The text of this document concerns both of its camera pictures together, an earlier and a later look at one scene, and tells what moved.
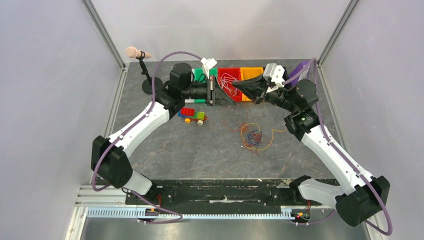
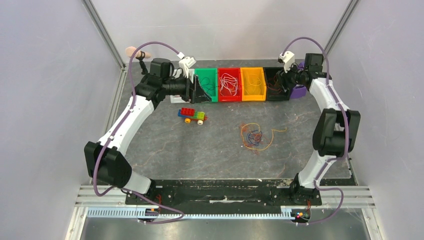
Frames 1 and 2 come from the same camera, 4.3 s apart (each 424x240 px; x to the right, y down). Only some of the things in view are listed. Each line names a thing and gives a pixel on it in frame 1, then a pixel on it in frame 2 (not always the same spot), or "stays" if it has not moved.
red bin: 226,77 stays
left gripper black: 215,95 -> 195,94
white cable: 226,81 stays
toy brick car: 190,114 stays
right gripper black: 262,90 -> 286,81
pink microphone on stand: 147,83 stays
